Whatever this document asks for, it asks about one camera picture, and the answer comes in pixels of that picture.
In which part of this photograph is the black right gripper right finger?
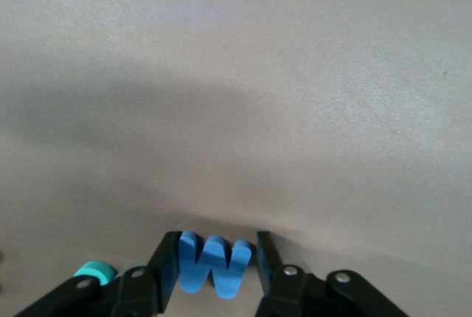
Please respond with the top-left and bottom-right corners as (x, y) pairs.
(255, 231), (407, 317)

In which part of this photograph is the brown table cover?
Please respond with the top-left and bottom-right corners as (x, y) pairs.
(0, 0), (472, 317)

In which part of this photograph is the teal foam letter R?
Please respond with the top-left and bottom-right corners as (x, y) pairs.
(73, 260), (118, 285)

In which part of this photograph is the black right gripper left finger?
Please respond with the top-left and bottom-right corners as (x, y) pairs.
(14, 231), (182, 317)

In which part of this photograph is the blue foam letter W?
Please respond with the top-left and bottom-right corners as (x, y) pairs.
(177, 230), (254, 302)

